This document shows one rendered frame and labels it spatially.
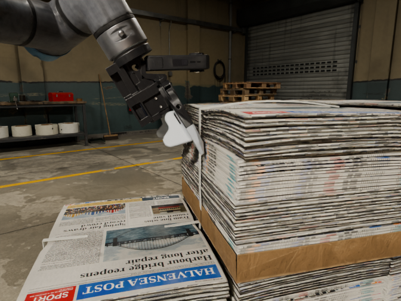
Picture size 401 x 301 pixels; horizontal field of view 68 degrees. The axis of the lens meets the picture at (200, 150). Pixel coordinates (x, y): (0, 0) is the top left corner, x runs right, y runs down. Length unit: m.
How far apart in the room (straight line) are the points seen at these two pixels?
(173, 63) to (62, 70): 6.66
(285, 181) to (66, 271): 0.34
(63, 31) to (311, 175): 0.45
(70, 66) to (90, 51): 0.57
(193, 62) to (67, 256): 0.39
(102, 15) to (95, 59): 6.86
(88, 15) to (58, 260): 0.39
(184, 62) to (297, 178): 0.27
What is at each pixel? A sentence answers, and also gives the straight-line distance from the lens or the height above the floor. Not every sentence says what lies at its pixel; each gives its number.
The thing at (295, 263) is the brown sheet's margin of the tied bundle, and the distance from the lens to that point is 0.47.
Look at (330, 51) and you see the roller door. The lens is 8.15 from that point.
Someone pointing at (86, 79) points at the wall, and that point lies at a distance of 7.28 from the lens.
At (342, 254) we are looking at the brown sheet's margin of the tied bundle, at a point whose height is 0.86.
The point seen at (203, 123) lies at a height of 1.03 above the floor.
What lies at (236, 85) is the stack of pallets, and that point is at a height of 1.23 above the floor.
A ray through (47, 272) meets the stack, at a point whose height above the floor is 0.83.
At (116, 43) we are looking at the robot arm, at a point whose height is 1.16.
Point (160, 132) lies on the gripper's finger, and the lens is 0.60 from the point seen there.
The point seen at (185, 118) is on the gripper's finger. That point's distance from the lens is 0.50.
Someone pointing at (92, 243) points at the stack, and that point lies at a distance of 0.58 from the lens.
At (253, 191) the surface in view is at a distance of 0.40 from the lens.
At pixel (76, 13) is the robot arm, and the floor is 1.21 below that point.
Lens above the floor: 1.09
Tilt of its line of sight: 11 degrees down
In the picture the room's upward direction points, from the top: straight up
